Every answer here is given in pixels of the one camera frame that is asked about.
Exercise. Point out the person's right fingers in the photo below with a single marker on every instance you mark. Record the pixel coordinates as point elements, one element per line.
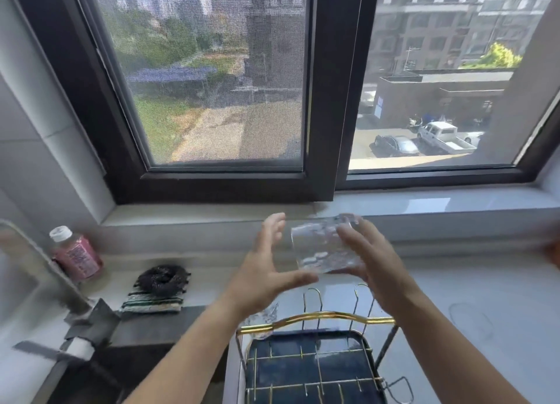
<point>356,242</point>

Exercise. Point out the pink bottle with white cap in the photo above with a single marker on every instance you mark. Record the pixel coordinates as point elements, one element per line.
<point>78,257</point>

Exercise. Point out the person's right hand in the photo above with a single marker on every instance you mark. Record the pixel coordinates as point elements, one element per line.
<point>385,272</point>

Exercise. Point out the black steel wool scrubber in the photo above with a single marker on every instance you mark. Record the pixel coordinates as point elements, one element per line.
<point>162,280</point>

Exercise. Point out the dark window frame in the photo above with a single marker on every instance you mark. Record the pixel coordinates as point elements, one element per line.
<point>323,110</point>

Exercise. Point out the clear drinking glass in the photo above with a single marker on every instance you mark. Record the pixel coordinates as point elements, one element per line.
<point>262,322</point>
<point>319,246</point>

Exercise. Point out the white pickup truck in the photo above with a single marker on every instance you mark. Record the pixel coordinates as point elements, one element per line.
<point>442,137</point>

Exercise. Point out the person's left forearm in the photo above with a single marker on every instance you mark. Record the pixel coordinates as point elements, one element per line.
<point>188,355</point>

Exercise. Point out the grey mesh window screen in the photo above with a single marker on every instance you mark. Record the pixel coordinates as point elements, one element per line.
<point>210,88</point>

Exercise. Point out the person's left thumb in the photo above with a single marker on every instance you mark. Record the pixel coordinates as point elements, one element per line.
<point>299,280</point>

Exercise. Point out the person's right forearm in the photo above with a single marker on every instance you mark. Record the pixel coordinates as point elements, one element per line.
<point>455,355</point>

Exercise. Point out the grey metal rack frame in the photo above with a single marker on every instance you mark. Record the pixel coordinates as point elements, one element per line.
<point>43,263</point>

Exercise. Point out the grey taped faucet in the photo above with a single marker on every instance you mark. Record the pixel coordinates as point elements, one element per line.
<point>83,333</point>

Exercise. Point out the white scooter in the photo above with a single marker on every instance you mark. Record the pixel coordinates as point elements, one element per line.
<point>414,122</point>

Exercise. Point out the black car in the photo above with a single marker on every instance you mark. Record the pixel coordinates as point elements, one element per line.
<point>396,146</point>

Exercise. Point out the person's left hand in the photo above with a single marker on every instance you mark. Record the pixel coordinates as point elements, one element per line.
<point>258,277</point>

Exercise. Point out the striped green white dishcloth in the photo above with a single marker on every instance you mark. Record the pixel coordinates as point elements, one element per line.
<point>151,304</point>

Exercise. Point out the dark blue drip tray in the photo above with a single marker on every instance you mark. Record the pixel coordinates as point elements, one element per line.
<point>288,368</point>

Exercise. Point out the black kitchen sink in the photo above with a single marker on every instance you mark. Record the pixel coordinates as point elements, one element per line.
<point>144,329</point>

